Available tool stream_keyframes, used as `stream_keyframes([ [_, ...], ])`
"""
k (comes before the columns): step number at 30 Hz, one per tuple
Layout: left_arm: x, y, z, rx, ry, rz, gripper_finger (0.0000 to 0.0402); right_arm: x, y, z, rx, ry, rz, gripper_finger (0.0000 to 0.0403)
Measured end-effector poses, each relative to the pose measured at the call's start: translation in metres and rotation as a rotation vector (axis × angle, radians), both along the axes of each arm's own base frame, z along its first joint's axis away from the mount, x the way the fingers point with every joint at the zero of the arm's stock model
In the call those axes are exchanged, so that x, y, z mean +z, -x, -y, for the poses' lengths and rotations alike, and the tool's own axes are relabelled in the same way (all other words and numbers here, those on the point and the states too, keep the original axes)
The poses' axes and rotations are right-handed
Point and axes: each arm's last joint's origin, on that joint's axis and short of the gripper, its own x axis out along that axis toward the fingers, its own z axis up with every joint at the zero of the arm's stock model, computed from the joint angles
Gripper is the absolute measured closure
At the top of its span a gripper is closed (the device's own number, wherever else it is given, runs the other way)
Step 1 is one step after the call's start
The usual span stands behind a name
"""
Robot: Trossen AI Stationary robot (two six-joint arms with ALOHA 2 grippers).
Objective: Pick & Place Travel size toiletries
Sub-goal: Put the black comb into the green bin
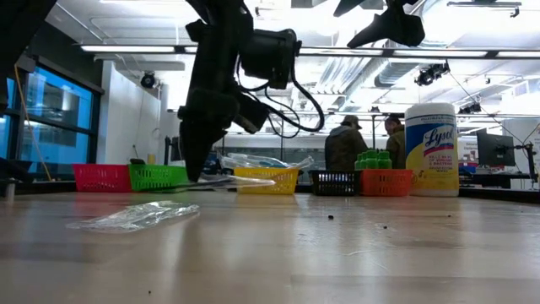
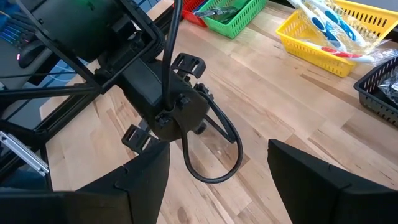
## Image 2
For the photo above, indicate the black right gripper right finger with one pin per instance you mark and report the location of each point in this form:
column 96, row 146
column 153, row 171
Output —
column 317, row 193

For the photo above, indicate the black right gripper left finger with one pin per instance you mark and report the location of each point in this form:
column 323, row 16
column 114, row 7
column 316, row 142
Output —
column 124, row 196

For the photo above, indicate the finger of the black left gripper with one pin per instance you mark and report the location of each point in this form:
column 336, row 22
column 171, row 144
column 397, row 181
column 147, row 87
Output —
column 199, row 67
column 129, row 140

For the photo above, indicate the black comb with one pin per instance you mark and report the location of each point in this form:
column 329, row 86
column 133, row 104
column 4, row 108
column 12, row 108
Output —
column 214, row 12

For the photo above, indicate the black round item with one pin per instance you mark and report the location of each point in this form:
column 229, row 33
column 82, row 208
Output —
column 392, row 87

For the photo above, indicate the blue toothbrush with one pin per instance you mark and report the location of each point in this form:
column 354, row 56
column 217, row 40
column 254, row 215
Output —
column 342, row 25
column 323, row 26

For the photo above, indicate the red plastic basket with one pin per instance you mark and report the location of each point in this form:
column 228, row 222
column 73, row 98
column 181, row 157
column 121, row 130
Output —
column 192, row 15

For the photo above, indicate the green plastic basket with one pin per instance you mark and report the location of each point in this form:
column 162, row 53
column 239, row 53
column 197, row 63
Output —
column 239, row 21

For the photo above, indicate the white printed box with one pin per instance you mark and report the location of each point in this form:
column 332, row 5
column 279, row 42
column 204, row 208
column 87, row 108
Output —
column 66, row 71

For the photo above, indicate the black plastic basket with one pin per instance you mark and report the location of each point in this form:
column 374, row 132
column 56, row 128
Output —
column 370, row 96

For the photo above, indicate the yellow plastic basket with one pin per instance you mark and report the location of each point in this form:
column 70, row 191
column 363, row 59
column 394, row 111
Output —
column 314, row 54

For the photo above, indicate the black computer mouse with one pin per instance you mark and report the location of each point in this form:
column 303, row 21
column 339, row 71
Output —
column 29, row 56

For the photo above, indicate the dark grey side desk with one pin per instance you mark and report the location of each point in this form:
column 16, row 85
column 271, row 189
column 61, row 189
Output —
column 9, row 67

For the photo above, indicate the black keyboard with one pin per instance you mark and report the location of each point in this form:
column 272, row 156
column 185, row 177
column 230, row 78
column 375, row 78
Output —
column 15, row 31

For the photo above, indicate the silver bracket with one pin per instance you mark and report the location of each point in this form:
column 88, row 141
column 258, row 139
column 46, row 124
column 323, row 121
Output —
column 23, row 152

